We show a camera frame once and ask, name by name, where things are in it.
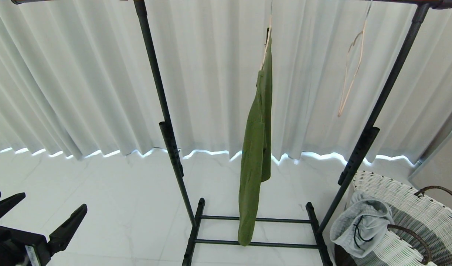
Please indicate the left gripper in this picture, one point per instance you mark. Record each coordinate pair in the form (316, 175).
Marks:
(11, 247)

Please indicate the pale grey shorts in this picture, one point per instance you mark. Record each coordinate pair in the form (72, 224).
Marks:
(359, 229)

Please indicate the pink clothes hanger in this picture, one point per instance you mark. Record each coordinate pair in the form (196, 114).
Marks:
(349, 70)
(266, 40)

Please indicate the green shirt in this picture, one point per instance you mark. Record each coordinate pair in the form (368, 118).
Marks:
(253, 166)

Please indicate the white laundry basket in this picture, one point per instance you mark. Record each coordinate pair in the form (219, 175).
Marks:
(418, 207)

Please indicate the black clothes rack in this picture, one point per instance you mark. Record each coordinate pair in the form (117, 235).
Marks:
(170, 147)

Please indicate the white curtain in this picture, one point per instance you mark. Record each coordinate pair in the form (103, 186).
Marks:
(81, 74)

